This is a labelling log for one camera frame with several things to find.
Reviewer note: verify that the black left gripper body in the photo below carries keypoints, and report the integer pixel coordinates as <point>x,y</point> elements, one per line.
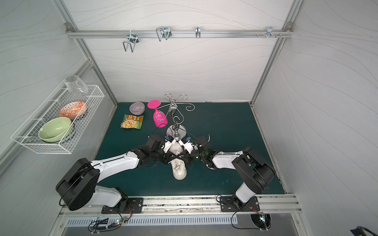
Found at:
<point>162,154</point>

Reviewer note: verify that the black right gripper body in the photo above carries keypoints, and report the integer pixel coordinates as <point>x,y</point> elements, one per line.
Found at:
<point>192,155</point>

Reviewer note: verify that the white knit sneaker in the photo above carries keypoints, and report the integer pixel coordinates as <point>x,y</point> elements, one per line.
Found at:
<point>178,166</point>

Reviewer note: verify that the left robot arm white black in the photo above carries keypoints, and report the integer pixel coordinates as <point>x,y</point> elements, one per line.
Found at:
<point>79,186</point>

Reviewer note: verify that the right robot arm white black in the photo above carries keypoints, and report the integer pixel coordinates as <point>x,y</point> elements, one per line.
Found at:
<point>253,169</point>

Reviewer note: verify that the chrome glass holder stand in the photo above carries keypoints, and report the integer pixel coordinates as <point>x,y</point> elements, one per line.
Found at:
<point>177,131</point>

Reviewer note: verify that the pink plastic wine glass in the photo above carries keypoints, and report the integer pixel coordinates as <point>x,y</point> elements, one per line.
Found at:
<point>159,117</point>

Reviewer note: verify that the green dark table mat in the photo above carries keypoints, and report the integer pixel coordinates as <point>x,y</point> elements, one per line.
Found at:
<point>230,126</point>

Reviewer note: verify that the green snack packet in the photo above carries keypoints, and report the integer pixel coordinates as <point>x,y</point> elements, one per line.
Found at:
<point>132,122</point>

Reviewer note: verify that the lilac ceramic bowl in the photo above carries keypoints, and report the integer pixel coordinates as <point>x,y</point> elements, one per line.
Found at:
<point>137,108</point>

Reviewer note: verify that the orange patterned bowl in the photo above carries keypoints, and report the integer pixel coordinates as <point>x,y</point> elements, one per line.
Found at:
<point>74,110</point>

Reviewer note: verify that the green ceramic bowl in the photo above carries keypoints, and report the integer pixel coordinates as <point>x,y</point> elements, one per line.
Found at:
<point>55,130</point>

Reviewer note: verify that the clear drinking glass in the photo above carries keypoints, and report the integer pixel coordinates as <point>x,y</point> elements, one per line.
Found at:
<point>76,86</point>

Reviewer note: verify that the metal double hook left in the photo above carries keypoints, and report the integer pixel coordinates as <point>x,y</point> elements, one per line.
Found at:
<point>130,43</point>

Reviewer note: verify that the metal double hook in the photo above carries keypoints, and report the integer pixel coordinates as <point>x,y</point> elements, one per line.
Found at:
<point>163,33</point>
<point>130,43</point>

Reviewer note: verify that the small metal hook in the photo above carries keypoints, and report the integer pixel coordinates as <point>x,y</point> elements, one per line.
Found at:
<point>197,32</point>

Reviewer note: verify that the metal double hook middle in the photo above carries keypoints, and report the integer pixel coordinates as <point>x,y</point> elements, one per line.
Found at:
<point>163,33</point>

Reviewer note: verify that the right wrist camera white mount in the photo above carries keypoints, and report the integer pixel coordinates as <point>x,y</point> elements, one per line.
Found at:
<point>187,144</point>

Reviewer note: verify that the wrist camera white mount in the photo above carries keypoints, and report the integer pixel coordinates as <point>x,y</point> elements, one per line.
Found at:
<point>168,142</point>
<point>187,144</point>

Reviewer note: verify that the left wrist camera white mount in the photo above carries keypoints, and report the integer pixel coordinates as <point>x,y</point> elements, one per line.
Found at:
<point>168,142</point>

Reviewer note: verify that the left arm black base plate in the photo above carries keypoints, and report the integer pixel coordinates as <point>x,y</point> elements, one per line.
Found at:
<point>129,205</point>

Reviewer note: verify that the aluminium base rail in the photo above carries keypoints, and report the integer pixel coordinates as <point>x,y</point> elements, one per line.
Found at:
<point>212,204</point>

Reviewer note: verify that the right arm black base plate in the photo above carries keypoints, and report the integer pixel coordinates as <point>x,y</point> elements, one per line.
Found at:
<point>233,204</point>

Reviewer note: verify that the white wire wall basket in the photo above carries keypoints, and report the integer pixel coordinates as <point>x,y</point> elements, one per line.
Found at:
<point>27,134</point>

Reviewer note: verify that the metal hook bracket right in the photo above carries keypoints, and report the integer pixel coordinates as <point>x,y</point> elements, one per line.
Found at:
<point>270,33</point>

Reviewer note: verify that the aluminium crossbar rail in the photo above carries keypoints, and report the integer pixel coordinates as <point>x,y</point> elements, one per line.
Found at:
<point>176,34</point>

